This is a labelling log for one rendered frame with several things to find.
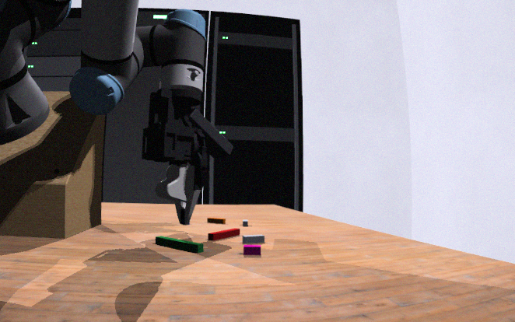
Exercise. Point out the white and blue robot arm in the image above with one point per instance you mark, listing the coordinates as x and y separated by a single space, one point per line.
110 60

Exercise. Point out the green rod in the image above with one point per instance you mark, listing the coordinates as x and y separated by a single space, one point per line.
180 244

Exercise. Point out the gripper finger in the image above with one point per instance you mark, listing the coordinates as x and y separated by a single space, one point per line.
171 175
189 182

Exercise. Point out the orange rod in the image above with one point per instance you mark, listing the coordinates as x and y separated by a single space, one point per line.
216 220

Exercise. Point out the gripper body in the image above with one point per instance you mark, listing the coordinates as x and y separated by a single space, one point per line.
179 140

